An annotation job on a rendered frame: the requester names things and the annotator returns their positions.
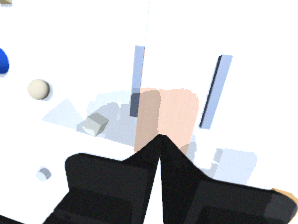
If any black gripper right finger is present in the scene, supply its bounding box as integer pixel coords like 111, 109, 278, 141
160, 135, 298, 224

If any cream ball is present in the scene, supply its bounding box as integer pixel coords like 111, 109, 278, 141
27, 79, 50, 100

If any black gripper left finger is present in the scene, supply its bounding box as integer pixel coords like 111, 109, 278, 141
64, 134, 163, 224

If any pale grey cube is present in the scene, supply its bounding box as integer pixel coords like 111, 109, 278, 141
82, 112, 109, 138

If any small orange-tan block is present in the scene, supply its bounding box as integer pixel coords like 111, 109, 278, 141
271, 187, 298, 224

